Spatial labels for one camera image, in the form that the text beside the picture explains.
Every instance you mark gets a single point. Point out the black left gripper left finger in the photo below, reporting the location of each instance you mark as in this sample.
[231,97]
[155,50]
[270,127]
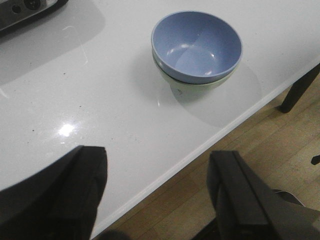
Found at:
[59,202]

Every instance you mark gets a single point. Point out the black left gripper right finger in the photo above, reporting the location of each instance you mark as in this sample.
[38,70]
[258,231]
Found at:
[246,208]

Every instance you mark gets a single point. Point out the blue bowl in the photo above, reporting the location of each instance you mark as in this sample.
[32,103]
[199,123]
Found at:
[195,47]

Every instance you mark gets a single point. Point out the green bowl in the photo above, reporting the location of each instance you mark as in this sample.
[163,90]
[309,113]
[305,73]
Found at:
[187,90]

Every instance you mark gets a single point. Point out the black chrome four-slot toaster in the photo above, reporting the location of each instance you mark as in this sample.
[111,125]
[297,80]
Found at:
[14,12]

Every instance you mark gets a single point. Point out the black table leg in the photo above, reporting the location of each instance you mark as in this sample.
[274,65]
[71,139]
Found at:
[298,89]

